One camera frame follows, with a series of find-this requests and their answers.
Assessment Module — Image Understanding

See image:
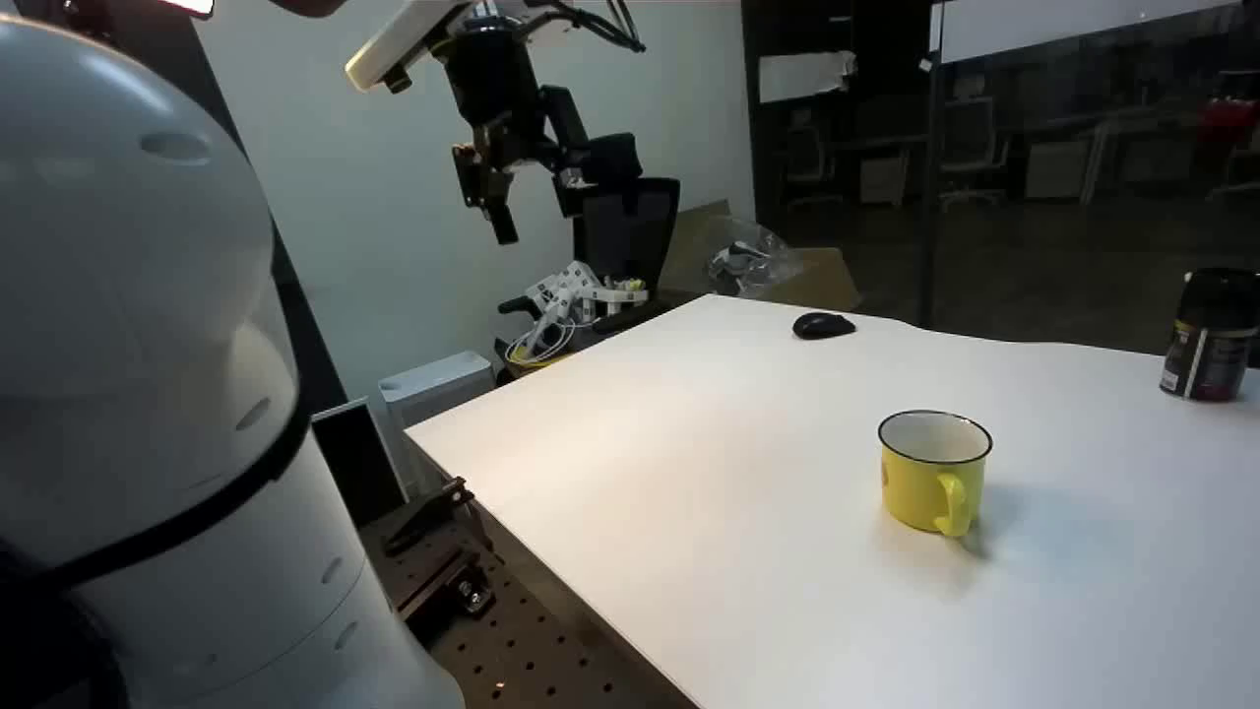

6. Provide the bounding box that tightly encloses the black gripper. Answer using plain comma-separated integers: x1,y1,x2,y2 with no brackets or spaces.
438,21,559,249

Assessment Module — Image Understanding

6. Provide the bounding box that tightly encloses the yellow enamel cup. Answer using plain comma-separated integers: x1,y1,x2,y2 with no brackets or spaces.
875,407,997,545

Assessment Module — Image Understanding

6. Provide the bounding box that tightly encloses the white patterned toy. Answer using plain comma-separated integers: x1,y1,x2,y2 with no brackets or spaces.
497,255,654,375

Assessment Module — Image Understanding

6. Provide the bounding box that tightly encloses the black office chair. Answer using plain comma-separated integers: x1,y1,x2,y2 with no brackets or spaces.
570,173,683,305

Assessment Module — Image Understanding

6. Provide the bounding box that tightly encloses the white rectangular box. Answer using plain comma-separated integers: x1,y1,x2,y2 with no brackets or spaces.
375,348,501,435

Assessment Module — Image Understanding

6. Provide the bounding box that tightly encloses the clear plastic bag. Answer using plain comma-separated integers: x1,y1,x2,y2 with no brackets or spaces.
704,217,808,298

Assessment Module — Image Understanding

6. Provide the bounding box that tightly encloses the brown cardboard box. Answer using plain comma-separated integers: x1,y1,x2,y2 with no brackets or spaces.
654,193,866,314

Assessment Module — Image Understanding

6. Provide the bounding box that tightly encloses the black computer mouse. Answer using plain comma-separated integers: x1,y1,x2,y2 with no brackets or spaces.
791,307,858,343

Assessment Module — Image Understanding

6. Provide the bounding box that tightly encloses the white board panel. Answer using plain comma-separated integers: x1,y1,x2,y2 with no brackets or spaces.
934,0,1244,66

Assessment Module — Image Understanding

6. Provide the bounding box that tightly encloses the dark metal can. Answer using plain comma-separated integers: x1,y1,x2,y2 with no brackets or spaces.
1156,263,1260,407

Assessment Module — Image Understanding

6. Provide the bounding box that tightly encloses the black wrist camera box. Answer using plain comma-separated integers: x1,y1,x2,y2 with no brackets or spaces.
538,81,649,219

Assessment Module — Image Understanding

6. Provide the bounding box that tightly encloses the beige wrist mount plate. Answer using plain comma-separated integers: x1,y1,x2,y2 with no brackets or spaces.
341,0,472,100

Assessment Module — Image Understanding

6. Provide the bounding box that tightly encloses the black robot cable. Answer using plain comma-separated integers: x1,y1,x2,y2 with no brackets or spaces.
518,0,649,56

